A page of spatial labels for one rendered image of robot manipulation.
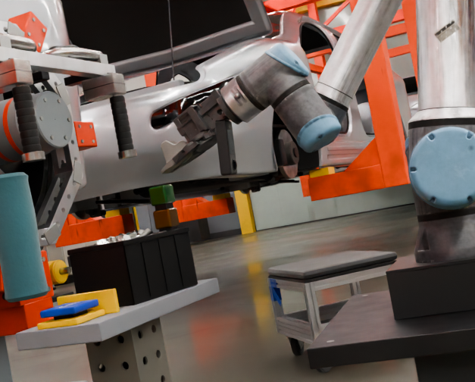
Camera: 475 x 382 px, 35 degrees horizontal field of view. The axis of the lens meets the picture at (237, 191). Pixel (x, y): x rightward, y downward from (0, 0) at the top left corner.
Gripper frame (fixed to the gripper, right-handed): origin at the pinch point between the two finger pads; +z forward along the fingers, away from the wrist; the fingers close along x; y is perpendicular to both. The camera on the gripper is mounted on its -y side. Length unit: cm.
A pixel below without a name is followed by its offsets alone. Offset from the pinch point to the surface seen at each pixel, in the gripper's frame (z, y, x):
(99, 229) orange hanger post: 217, 94, -372
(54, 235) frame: 35.8, 7.3, -6.4
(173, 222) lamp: 3.2, -10.5, 5.4
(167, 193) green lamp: 0.6, -4.9, 6.0
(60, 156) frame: 30.2, 26.7, -20.5
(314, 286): 14, -38, -89
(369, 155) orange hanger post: 11, 13, -356
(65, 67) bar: 4.3, 31.8, 4.6
